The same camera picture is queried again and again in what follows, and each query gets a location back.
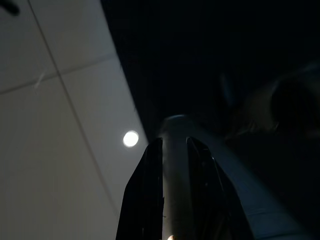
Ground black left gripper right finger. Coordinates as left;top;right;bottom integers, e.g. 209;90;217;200
186;136;253;240

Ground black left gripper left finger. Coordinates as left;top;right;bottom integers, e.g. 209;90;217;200
115;137;165;240

